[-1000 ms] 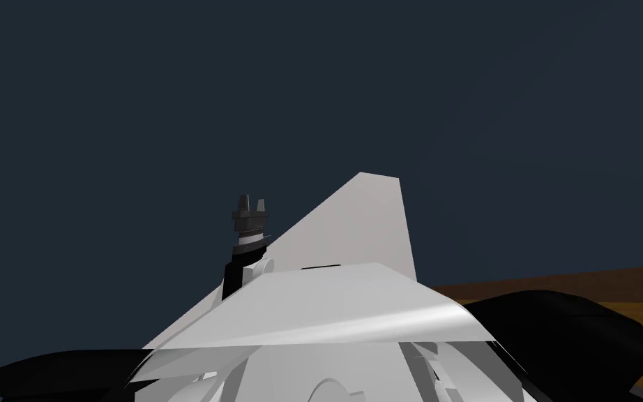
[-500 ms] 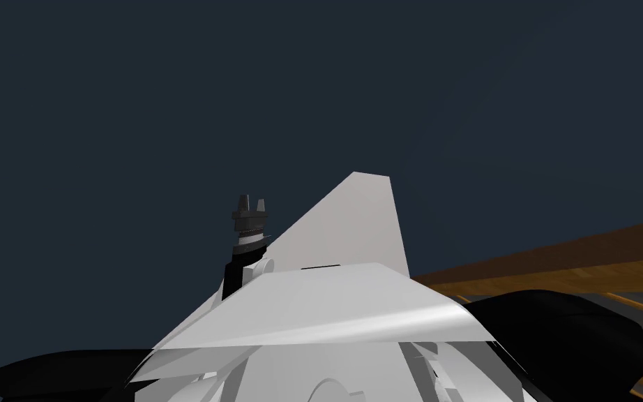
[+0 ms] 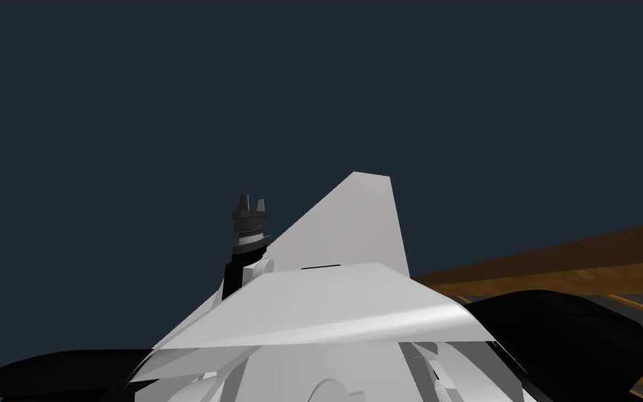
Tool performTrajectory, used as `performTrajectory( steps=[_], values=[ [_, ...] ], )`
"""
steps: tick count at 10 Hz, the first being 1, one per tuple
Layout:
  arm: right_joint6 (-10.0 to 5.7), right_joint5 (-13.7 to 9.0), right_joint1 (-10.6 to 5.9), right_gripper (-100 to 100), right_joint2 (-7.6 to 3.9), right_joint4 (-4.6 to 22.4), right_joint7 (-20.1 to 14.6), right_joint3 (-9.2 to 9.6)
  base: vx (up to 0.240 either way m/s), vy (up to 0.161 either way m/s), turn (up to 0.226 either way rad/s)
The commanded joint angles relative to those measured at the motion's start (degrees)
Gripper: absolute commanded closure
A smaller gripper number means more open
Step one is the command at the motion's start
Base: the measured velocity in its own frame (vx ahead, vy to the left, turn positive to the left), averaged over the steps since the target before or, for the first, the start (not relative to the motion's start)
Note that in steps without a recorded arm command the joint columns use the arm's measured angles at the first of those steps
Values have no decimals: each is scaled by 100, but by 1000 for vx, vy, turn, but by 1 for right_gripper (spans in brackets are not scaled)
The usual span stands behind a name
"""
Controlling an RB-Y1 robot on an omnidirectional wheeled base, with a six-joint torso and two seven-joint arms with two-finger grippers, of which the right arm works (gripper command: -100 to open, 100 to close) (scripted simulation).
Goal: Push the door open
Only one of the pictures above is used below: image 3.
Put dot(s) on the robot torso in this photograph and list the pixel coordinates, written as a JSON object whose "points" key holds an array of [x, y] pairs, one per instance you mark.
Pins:
{"points": [[321, 307]]}

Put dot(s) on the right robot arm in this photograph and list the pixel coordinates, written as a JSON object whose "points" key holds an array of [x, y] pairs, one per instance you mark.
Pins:
{"points": [[567, 340]]}

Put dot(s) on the brown wooden furniture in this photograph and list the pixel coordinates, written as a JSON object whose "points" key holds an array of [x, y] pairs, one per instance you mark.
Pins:
{"points": [[578, 268]]}

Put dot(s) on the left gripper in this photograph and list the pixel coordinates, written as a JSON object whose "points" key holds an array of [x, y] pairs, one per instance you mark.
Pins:
{"points": [[249, 221]]}

